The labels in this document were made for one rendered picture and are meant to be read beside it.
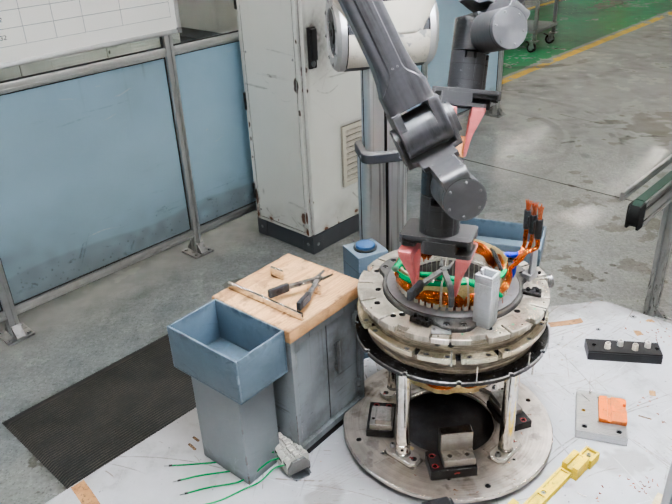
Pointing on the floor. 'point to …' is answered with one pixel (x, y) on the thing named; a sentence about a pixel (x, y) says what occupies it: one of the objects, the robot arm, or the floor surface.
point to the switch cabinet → (299, 124)
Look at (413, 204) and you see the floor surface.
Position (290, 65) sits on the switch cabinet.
